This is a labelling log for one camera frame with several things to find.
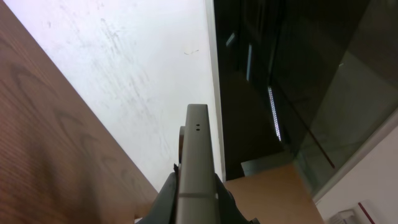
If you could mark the dark glass window panel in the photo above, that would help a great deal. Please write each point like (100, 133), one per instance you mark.
(304, 82)

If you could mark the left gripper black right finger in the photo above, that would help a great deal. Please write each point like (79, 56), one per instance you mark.
(229, 213)

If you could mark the white wall device red stripe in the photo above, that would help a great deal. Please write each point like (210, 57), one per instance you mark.
(361, 213)

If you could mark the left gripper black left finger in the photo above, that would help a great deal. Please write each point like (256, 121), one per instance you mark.
(162, 210)

